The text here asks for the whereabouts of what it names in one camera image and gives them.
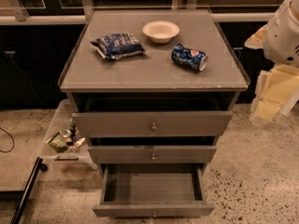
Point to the blue chip bag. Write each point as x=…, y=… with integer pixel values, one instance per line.
x=118, y=46

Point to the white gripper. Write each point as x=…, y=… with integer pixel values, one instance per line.
x=282, y=40

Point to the grey top drawer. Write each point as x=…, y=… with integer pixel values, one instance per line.
x=152, y=124

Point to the grey drawer cabinet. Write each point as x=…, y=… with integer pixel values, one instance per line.
x=152, y=82

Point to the blue pepsi can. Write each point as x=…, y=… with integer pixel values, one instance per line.
x=193, y=59

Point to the white bowl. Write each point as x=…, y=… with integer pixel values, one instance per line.
x=160, y=32

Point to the grey drawer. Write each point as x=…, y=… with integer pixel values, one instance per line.
x=152, y=124
x=153, y=190
x=152, y=154

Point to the green snack packet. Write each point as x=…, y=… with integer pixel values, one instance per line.
x=58, y=143

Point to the clear plastic storage bin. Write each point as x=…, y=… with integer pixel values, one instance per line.
x=63, y=124

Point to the black floor rail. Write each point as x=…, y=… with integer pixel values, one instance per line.
x=25, y=194

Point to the grey middle drawer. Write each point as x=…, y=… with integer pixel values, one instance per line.
x=152, y=154

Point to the grey bottom drawer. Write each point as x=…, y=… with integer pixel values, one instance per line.
x=153, y=190

